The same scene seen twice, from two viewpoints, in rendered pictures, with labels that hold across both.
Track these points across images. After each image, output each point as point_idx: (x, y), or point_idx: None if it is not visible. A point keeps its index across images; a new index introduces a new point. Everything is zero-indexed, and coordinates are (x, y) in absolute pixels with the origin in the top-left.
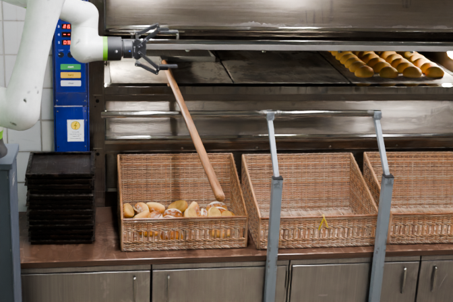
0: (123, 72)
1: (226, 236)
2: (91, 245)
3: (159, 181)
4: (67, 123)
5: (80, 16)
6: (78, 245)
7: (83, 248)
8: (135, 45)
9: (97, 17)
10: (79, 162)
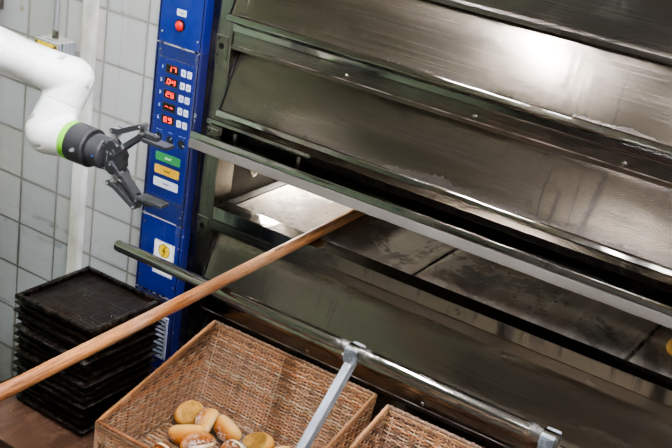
0: (292, 195)
1: None
2: (75, 439)
3: (256, 389)
4: (155, 243)
5: (39, 78)
6: (63, 429)
7: (60, 438)
8: (108, 150)
9: (79, 88)
10: (119, 307)
